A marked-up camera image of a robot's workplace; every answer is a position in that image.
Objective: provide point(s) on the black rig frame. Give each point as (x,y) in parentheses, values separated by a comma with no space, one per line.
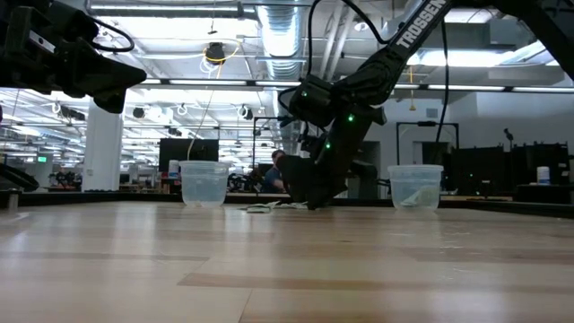
(426,123)

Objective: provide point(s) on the clear plastic cup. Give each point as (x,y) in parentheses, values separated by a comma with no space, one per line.
(414,177)
(204,179)

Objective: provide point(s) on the white wipes canister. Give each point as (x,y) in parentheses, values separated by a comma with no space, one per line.
(543,176)
(174,169)

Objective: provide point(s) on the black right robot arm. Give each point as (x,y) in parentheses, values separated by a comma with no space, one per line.
(381,67)

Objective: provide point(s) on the person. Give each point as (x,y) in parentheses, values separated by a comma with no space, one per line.
(271,177)

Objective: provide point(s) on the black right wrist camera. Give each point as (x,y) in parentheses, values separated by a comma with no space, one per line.
(314,103)

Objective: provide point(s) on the white building column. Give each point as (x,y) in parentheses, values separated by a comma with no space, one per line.
(102,152)

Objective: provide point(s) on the black monitor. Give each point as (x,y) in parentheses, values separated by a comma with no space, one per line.
(179,152)

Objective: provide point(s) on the straight silver air duct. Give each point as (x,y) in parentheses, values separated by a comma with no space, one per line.
(281,36)

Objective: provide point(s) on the ceiling sensor dome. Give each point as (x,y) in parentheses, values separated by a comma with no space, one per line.
(361,26)

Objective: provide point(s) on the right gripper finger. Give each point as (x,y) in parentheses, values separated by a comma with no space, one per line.
(323,184)

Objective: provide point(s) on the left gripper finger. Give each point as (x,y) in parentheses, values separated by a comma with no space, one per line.
(107,74)
(112,103)

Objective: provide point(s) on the black partition panels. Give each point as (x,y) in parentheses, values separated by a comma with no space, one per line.
(529,161)

